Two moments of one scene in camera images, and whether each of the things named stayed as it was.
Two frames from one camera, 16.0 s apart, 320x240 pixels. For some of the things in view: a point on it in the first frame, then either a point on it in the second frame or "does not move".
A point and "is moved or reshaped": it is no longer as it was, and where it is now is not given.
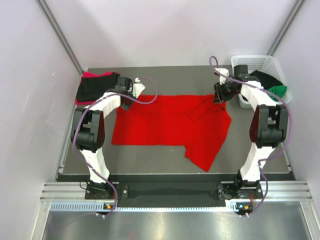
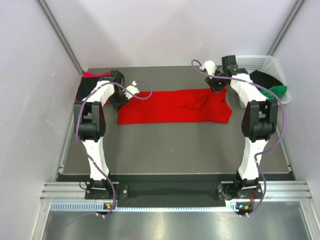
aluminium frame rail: [274, 190] does not move
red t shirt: [196, 122] is moved or reshaped
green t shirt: [280, 90] does not move
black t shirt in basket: [267, 81] does not move
